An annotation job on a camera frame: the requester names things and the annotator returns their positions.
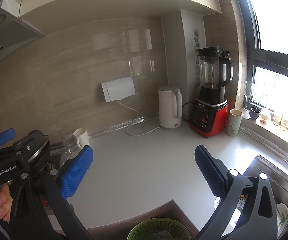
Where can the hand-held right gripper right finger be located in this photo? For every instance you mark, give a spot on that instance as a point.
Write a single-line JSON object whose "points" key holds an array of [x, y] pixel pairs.
{"points": [[209, 170]]}

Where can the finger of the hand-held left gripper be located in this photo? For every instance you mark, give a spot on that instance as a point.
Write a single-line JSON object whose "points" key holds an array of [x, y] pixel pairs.
{"points": [[3, 136], [30, 141]]}

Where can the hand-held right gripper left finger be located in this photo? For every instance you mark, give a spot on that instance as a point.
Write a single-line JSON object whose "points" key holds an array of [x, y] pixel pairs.
{"points": [[76, 172]]}

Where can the green plastic basket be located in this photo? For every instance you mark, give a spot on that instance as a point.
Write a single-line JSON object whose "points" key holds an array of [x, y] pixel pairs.
{"points": [[146, 226]]}

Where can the person's left hand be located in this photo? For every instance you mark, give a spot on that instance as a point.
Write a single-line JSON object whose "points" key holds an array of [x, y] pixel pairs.
{"points": [[2, 202]]}

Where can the black pan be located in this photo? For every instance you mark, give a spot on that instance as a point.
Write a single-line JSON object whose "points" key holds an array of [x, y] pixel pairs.
{"points": [[42, 158]]}

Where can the clear glass tumbler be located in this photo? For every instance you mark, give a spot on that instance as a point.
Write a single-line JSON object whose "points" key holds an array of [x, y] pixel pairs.
{"points": [[68, 143]]}

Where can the white mug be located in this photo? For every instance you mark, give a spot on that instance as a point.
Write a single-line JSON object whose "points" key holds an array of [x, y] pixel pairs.
{"points": [[80, 136]]}

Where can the red and black blender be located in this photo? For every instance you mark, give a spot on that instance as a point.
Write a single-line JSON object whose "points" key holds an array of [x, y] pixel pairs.
{"points": [[219, 120]]}

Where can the green cup with plant print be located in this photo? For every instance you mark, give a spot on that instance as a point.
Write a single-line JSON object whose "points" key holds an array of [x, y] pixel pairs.
{"points": [[234, 123]]}

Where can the small dark grey pot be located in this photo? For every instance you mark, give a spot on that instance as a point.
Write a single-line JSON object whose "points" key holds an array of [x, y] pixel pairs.
{"points": [[254, 116]]}

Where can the white electric kettle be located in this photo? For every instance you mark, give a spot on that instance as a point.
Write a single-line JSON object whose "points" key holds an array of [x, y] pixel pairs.
{"points": [[167, 110]]}

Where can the stainless steel sink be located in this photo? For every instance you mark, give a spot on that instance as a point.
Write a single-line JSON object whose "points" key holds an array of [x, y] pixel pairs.
{"points": [[284, 180]]}

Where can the glass teapot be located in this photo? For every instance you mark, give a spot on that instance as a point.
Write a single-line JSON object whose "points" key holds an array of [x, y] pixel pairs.
{"points": [[265, 118]]}

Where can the white bowl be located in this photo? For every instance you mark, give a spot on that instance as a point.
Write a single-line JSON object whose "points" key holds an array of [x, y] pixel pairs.
{"points": [[282, 211]]}

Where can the clear wine glass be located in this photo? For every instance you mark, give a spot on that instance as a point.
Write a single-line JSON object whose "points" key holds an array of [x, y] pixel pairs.
{"points": [[248, 90]]}

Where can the grey range hood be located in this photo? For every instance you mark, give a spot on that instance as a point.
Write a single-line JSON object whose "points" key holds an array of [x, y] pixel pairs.
{"points": [[8, 25]]}

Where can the white vent grille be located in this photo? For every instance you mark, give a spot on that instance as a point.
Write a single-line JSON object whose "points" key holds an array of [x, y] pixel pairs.
{"points": [[195, 55]]}

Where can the white wall socket cover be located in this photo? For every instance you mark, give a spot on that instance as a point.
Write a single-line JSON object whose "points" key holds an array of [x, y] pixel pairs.
{"points": [[119, 90]]}

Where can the black window frame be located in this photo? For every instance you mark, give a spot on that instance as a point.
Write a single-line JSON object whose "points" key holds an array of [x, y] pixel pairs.
{"points": [[249, 55]]}

